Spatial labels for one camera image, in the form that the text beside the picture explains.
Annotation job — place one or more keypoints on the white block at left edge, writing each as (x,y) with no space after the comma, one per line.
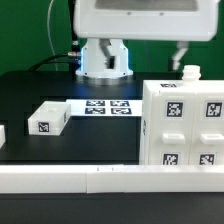
(2,135)

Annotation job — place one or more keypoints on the white L-shaped fence wall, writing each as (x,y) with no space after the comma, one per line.
(25,179)

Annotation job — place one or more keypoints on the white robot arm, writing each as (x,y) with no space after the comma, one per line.
(93,62)

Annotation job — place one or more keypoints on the white cabinet body box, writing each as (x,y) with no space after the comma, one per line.
(190,83)

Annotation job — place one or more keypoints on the white marker sheet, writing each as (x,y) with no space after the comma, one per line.
(107,108)

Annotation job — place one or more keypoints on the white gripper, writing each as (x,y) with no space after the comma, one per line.
(169,20)

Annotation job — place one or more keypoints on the white cabinet top block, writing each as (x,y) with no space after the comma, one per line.
(49,119)

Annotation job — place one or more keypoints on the white cabinet door panel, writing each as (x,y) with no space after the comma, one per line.
(171,129)

